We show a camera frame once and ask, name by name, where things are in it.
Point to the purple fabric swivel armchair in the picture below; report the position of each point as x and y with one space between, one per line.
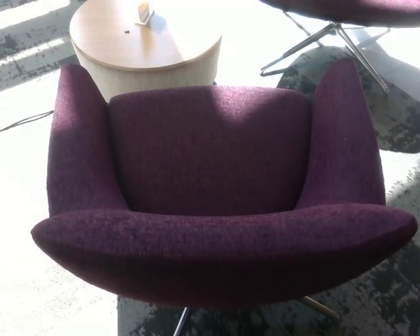
210 245

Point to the purple chair with chrome base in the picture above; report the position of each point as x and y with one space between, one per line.
353 8

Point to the round wooden side table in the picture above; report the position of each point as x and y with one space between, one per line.
126 45

